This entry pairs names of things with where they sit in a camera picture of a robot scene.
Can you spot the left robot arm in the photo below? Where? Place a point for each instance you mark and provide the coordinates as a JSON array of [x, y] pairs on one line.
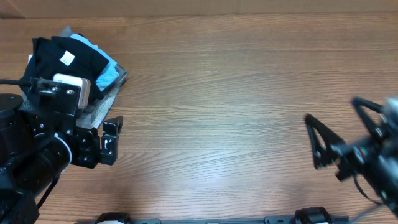
[[30, 166]]

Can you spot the grey folded garment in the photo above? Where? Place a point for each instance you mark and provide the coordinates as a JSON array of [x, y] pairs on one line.
[[94, 114]]

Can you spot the light blue folded t-shirt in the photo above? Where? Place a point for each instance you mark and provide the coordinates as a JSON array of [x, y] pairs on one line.
[[109, 74]]

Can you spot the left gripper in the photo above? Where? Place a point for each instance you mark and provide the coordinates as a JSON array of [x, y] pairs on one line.
[[90, 155]]

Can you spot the black t-shirt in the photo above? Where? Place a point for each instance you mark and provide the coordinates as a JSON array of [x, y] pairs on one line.
[[66, 56]]

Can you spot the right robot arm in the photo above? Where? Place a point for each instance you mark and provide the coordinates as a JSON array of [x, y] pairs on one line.
[[381, 173]]

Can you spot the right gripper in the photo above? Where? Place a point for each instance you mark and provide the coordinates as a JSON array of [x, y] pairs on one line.
[[330, 140]]

